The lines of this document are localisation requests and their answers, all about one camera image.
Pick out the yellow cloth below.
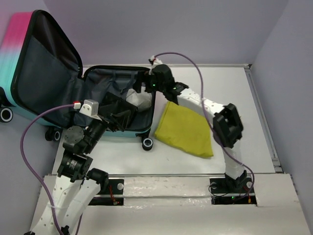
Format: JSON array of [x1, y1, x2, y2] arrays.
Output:
[[155, 101, 214, 159]]

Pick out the pink and teal suitcase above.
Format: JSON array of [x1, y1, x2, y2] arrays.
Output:
[[0, 10, 156, 150]]

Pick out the black pouch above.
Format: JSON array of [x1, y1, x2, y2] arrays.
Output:
[[98, 92, 138, 132]]

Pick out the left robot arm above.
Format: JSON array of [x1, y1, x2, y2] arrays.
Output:
[[20, 93, 137, 235]]

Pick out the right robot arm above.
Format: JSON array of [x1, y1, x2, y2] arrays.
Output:
[[133, 64, 249, 191]]

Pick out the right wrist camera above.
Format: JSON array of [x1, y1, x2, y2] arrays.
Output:
[[149, 55, 163, 75]]

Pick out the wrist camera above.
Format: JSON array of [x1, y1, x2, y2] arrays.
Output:
[[149, 55, 163, 75], [79, 99, 99, 118]]

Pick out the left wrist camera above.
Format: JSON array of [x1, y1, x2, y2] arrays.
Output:
[[79, 99, 99, 118]]

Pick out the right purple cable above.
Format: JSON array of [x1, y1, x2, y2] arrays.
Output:
[[155, 52, 255, 195]]

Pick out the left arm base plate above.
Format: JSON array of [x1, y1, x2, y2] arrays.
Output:
[[89, 178, 124, 206]]

